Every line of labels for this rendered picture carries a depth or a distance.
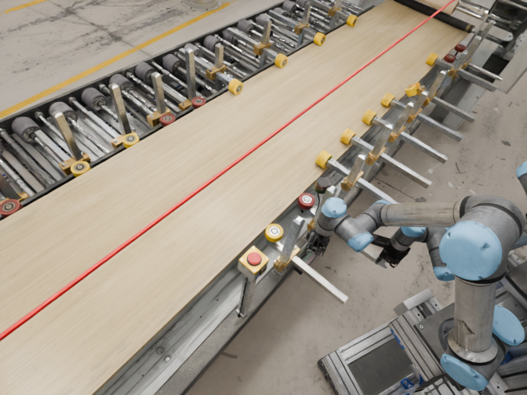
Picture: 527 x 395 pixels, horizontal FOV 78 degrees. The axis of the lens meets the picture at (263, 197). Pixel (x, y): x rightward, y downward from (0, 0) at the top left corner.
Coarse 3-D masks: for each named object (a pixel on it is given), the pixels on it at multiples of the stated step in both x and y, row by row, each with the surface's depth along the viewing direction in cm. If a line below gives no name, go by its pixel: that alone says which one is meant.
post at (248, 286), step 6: (246, 282) 112; (252, 282) 112; (246, 288) 117; (252, 288) 119; (246, 294) 121; (252, 294) 126; (240, 300) 131; (246, 300) 125; (240, 306) 136; (246, 306) 133; (240, 312) 138; (246, 312) 141
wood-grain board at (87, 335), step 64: (320, 64) 233; (384, 64) 243; (192, 128) 179; (256, 128) 185; (320, 128) 192; (64, 192) 145; (128, 192) 149; (256, 192) 158; (0, 256) 125; (64, 256) 128; (128, 256) 131; (192, 256) 134; (0, 320) 112; (64, 320) 114; (128, 320) 117; (0, 384) 102; (64, 384) 103
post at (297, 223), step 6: (300, 216) 121; (294, 222) 120; (300, 222) 119; (294, 228) 122; (300, 228) 123; (288, 234) 128; (294, 234) 125; (288, 240) 131; (294, 240) 128; (288, 246) 134; (294, 246) 137; (282, 252) 140; (288, 252) 137; (282, 258) 143; (288, 258) 142; (282, 270) 152
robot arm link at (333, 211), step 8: (328, 200) 109; (336, 200) 109; (328, 208) 107; (336, 208) 107; (344, 208) 107; (320, 216) 113; (328, 216) 108; (336, 216) 107; (344, 216) 108; (320, 224) 114; (328, 224) 111; (336, 224) 108
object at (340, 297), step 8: (280, 248) 150; (296, 256) 149; (296, 264) 147; (304, 264) 147; (304, 272) 146; (312, 272) 145; (312, 280) 146; (320, 280) 143; (328, 288) 141; (336, 288) 142; (336, 296) 140; (344, 296) 140
